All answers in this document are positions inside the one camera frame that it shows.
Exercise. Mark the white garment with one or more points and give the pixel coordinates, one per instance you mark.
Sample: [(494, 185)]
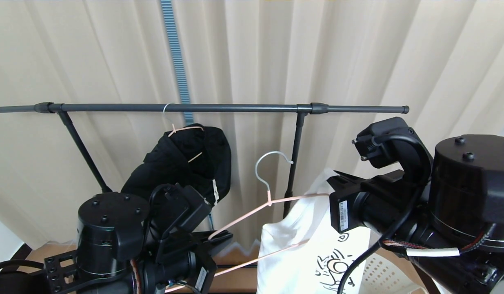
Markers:
[(300, 245)]

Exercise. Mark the beige curtain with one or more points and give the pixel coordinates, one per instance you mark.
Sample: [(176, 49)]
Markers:
[(72, 49), (317, 49)]

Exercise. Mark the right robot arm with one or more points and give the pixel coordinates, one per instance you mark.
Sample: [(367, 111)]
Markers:
[(472, 192)]

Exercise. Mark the white laundry basket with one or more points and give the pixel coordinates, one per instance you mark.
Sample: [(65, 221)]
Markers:
[(382, 273)]

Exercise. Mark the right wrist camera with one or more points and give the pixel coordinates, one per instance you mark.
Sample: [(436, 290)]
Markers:
[(394, 139)]

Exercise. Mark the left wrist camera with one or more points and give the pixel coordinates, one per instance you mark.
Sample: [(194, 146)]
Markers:
[(190, 208)]

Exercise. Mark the black clothes rack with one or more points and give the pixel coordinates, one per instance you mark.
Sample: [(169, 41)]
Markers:
[(194, 108)]

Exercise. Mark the pink clothes hanger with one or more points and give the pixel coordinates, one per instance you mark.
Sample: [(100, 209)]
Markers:
[(186, 128), (269, 196)]

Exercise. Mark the black shorts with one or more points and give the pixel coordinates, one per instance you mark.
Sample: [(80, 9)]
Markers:
[(174, 171)]

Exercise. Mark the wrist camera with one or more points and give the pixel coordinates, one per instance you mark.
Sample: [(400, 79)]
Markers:
[(394, 139), (190, 208)]

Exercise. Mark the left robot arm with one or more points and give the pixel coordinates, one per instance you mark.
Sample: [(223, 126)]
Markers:
[(109, 228)]

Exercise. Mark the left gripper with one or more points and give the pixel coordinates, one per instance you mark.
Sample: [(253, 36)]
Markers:
[(174, 269)]

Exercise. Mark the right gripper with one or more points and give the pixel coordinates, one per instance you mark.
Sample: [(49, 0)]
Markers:
[(382, 208)]

